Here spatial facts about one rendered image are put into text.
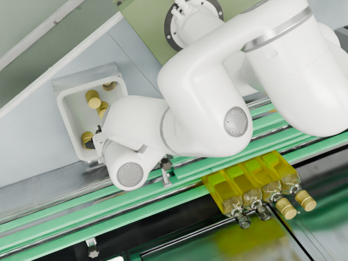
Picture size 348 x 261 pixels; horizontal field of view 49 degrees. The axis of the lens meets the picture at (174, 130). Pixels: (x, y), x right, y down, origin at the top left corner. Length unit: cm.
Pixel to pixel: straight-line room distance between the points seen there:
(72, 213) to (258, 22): 78
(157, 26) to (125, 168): 39
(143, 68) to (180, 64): 64
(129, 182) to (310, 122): 38
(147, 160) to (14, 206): 52
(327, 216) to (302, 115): 82
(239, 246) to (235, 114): 69
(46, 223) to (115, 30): 53
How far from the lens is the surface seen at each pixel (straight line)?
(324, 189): 131
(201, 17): 89
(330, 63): 45
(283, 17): 42
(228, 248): 111
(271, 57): 43
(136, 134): 60
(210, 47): 43
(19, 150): 115
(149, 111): 60
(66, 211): 108
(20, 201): 114
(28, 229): 108
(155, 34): 96
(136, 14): 93
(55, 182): 114
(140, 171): 72
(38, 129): 112
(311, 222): 122
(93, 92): 103
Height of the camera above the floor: 170
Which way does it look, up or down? 52 degrees down
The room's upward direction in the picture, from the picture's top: 147 degrees clockwise
